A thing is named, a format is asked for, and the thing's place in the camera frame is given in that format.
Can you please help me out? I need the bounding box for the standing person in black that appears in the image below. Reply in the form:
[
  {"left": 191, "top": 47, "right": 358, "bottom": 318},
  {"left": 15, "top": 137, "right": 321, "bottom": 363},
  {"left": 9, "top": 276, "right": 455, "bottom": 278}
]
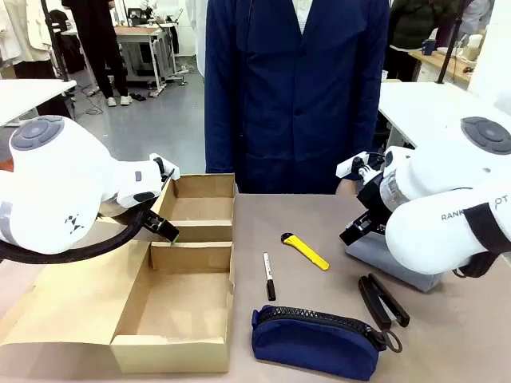
[{"left": 61, "top": 0, "right": 133, "bottom": 108}]

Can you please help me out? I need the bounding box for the navy blue zipper pencil case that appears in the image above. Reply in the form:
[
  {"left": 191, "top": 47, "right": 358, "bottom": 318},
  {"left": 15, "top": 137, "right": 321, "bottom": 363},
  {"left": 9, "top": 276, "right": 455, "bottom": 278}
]
[{"left": 251, "top": 305, "right": 403, "bottom": 382}]

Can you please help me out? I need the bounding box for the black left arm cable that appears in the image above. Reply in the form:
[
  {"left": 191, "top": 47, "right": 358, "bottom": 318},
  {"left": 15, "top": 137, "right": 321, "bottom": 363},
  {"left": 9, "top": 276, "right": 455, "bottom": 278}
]
[{"left": 0, "top": 207, "right": 151, "bottom": 264}]

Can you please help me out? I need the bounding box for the white marker pen black cap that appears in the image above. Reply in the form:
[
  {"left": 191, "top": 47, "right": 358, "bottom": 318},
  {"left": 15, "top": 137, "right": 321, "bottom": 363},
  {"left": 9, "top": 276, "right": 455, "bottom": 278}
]
[{"left": 262, "top": 251, "right": 277, "bottom": 302}]

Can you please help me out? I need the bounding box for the yellow utility knife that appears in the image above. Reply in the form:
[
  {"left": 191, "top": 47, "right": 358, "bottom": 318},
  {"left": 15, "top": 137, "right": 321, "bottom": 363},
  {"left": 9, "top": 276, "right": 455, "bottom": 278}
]
[{"left": 280, "top": 232, "right": 331, "bottom": 272}]

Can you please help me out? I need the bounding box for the black right arm cable sleeve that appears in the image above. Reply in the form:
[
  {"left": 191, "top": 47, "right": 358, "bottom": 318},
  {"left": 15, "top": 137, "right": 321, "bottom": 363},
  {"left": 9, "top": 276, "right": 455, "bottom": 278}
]
[{"left": 453, "top": 202, "right": 511, "bottom": 278}]

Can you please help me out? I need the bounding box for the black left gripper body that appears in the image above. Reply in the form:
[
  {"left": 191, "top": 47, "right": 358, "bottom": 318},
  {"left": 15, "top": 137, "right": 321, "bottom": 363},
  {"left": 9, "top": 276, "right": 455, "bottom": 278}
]
[{"left": 144, "top": 210, "right": 168, "bottom": 235}]

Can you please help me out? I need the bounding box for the grey zipper pencil case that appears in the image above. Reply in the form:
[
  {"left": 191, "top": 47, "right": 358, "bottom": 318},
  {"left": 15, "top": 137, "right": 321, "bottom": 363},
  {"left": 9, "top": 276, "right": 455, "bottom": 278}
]
[{"left": 345, "top": 231, "right": 446, "bottom": 292}]

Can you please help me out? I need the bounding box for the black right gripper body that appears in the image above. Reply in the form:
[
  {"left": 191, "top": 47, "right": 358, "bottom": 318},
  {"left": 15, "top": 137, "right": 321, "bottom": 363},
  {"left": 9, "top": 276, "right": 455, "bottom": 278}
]
[{"left": 356, "top": 175, "right": 391, "bottom": 225}]

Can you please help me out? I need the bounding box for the person in dark green jacket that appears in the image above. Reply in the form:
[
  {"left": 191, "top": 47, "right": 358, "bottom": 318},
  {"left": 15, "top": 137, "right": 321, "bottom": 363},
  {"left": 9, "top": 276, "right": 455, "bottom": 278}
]
[{"left": 386, "top": 0, "right": 461, "bottom": 83}]

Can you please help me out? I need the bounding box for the white-framed workbench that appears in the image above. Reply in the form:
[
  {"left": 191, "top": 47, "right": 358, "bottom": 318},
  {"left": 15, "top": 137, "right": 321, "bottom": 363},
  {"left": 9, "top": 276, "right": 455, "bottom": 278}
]
[{"left": 113, "top": 22, "right": 181, "bottom": 97}]

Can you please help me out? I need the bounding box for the large brown cardboard box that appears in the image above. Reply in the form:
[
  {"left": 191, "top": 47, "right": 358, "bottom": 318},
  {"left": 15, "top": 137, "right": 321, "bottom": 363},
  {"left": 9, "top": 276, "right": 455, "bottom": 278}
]
[{"left": 0, "top": 239, "right": 236, "bottom": 375}]

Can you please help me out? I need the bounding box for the black stapler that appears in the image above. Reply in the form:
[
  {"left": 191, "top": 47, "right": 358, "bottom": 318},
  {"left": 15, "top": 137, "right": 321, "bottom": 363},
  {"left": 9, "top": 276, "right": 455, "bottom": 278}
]
[{"left": 358, "top": 273, "right": 411, "bottom": 330}]

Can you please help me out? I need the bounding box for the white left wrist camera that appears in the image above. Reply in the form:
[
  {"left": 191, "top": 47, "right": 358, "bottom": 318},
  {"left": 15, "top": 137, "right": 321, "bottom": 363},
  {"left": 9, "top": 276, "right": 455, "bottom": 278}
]
[{"left": 149, "top": 152, "right": 181, "bottom": 181}]

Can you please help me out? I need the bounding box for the black stand pole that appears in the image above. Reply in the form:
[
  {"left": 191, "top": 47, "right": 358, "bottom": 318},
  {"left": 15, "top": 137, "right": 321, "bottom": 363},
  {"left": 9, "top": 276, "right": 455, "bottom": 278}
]
[
  {"left": 437, "top": 0, "right": 469, "bottom": 85},
  {"left": 39, "top": 0, "right": 72, "bottom": 83}
]

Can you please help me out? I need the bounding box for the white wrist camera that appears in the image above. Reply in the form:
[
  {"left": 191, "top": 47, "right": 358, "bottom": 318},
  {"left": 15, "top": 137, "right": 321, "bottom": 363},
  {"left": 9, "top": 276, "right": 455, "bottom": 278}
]
[
  {"left": 149, "top": 152, "right": 181, "bottom": 181},
  {"left": 335, "top": 151, "right": 385, "bottom": 181}
]

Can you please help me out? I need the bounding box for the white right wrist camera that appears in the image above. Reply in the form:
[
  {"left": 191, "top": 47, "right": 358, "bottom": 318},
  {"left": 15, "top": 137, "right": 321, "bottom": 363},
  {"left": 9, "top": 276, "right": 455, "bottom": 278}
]
[{"left": 335, "top": 151, "right": 385, "bottom": 181}]

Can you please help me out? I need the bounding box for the white table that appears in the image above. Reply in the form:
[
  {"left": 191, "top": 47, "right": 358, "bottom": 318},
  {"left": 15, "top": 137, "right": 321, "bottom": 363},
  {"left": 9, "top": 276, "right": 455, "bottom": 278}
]
[
  {"left": 377, "top": 81, "right": 511, "bottom": 149},
  {"left": 0, "top": 78, "right": 77, "bottom": 128}
]

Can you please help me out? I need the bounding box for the person's left hand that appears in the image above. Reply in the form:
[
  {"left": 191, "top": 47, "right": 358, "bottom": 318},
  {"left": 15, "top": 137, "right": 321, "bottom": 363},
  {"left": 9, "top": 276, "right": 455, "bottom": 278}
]
[{"left": 335, "top": 179, "right": 360, "bottom": 195}]

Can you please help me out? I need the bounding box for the person in white coat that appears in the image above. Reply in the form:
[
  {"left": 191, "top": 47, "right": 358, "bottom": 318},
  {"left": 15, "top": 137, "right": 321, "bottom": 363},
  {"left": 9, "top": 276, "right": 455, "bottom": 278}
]
[{"left": 0, "top": 0, "right": 56, "bottom": 81}]

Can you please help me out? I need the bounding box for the person in blue coat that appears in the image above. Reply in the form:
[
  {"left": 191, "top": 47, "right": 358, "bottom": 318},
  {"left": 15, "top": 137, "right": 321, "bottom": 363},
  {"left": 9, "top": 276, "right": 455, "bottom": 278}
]
[{"left": 204, "top": 0, "right": 390, "bottom": 195}]

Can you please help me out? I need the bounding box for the wooden table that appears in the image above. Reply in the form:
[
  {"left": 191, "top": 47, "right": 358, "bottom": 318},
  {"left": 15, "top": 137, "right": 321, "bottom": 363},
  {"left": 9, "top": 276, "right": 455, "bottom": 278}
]
[{"left": 409, "top": 47, "right": 485, "bottom": 85}]

